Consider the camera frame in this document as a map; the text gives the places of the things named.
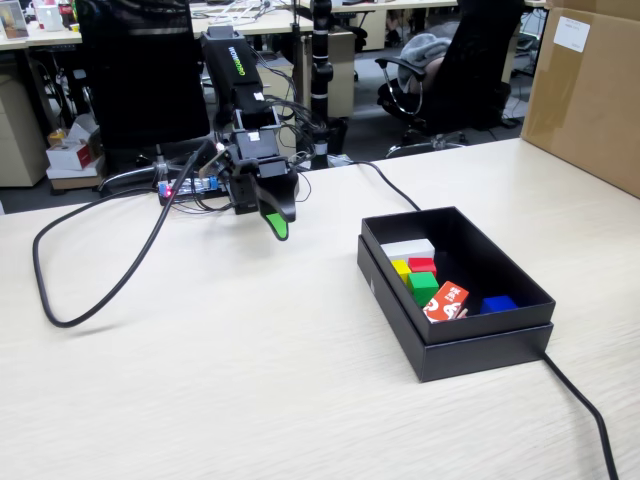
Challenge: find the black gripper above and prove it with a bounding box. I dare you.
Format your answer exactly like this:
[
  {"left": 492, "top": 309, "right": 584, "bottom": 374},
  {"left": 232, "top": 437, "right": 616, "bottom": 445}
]
[{"left": 229, "top": 127, "right": 301, "bottom": 243}]

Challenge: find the yellow wooden cube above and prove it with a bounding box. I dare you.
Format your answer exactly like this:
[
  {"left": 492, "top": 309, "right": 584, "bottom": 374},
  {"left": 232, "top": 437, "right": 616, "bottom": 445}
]
[{"left": 391, "top": 259, "right": 413, "bottom": 287}]

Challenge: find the green wooden cube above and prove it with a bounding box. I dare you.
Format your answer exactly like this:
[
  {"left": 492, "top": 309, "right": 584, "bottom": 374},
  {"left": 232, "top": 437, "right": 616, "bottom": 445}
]
[{"left": 407, "top": 272, "right": 440, "bottom": 308}]

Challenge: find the black cardboard box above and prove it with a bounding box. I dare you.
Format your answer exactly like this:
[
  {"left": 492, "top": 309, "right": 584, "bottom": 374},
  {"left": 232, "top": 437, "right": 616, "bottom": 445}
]
[{"left": 360, "top": 205, "right": 557, "bottom": 346}]

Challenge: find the black open box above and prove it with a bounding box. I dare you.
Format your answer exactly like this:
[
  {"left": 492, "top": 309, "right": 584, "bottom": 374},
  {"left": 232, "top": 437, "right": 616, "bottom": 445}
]
[{"left": 356, "top": 234, "right": 555, "bottom": 384}]

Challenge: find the large brown cardboard box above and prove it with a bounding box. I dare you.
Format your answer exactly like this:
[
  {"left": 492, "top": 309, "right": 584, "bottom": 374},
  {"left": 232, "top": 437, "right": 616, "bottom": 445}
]
[{"left": 519, "top": 0, "right": 640, "bottom": 199}]

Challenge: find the white power strip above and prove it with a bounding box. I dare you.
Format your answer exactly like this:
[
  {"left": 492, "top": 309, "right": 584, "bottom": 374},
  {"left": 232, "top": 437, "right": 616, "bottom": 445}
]
[{"left": 293, "top": 150, "right": 326, "bottom": 171}]

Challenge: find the electronics board with red LED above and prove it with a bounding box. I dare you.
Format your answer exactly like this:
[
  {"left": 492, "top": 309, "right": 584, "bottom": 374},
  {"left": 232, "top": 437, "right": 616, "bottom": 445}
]
[{"left": 157, "top": 175, "right": 224, "bottom": 207}]

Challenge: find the black pole with white bands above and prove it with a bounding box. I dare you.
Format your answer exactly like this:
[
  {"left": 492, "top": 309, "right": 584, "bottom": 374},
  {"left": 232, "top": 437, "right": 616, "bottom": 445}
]
[{"left": 308, "top": 0, "right": 335, "bottom": 171}]

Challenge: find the white rectangular block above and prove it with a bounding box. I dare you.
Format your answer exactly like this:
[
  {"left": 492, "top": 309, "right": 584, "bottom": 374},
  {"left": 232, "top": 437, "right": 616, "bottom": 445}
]
[{"left": 380, "top": 238, "right": 436, "bottom": 264}]

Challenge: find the beige drawer cabinet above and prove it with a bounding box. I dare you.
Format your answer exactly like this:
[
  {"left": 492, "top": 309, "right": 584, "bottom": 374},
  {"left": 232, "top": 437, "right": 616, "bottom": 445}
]
[
  {"left": 257, "top": 58, "right": 297, "bottom": 149},
  {"left": 0, "top": 74, "right": 50, "bottom": 189},
  {"left": 327, "top": 30, "right": 358, "bottom": 119}
]

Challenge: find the orange printed card pack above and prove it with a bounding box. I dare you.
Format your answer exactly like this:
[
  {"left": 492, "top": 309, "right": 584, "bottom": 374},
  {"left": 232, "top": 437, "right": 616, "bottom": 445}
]
[{"left": 422, "top": 280, "right": 471, "bottom": 324}]

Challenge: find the black mesh office chair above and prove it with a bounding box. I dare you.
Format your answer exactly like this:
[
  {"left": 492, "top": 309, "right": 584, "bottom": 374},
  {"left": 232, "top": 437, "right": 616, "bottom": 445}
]
[{"left": 74, "top": 0, "right": 211, "bottom": 196}]

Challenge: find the white and red carton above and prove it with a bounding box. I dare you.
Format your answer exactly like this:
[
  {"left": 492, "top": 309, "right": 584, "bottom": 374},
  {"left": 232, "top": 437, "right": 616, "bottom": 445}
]
[{"left": 45, "top": 114, "right": 105, "bottom": 191}]

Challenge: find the grey cloth on chair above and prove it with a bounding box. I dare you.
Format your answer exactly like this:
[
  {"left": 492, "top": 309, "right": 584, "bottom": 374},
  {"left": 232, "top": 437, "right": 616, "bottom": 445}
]
[{"left": 399, "top": 32, "right": 454, "bottom": 96}]

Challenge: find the blue wooden cube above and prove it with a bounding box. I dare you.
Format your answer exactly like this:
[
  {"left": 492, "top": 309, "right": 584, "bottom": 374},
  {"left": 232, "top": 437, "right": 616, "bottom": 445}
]
[{"left": 480, "top": 295, "right": 518, "bottom": 315}]

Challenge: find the black chrome-armed office chair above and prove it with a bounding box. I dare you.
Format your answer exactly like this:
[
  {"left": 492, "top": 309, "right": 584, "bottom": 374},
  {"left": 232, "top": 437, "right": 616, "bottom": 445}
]
[{"left": 374, "top": 0, "right": 526, "bottom": 159}]

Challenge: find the white cup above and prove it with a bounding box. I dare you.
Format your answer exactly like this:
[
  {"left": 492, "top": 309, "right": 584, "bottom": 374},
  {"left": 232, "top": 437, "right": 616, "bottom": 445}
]
[{"left": 37, "top": 4, "right": 62, "bottom": 32}]

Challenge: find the desk photo calendar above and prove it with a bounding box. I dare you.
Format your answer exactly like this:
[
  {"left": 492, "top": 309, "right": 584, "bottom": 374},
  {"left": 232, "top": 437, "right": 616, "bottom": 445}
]
[{"left": 0, "top": 0, "right": 30, "bottom": 40}]

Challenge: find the white paper label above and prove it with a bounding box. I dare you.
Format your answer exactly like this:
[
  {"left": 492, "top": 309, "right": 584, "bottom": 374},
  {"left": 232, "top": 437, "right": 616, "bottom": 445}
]
[{"left": 553, "top": 15, "right": 592, "bottom": 54}]

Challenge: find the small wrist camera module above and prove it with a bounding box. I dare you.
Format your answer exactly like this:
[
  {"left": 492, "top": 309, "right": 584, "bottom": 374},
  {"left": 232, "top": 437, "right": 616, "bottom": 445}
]
[{"left": 198, "top": 147, "right": 236, "bottom": 190}]

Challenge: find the thick black looped cable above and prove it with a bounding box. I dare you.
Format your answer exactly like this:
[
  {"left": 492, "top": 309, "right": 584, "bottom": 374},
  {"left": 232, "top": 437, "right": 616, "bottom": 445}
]
[{"left": 32, "top": 139, "right": 217, "bottom": 329}]

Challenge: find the thick black long cable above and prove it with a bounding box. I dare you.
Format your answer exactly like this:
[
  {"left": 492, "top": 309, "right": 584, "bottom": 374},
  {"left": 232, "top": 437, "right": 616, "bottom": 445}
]
[{"left": 319, "top": 160, "right": 620, "bottom": 480}]

